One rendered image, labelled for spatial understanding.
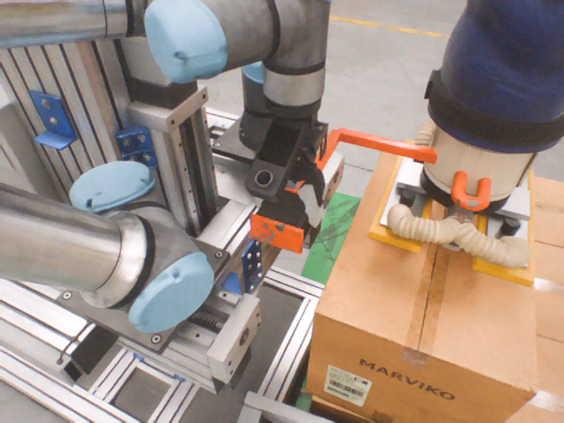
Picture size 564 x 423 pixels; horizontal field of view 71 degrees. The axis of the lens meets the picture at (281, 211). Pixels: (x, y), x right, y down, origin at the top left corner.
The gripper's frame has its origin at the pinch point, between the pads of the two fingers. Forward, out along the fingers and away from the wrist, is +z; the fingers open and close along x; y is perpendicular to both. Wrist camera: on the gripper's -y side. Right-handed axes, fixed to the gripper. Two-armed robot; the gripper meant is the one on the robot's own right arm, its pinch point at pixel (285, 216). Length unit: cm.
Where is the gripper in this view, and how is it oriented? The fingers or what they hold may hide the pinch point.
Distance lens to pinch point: 62.7
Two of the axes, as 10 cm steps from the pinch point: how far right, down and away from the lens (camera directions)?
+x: -9.2, -2.8, 2.8
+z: 0.0, 7.1, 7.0
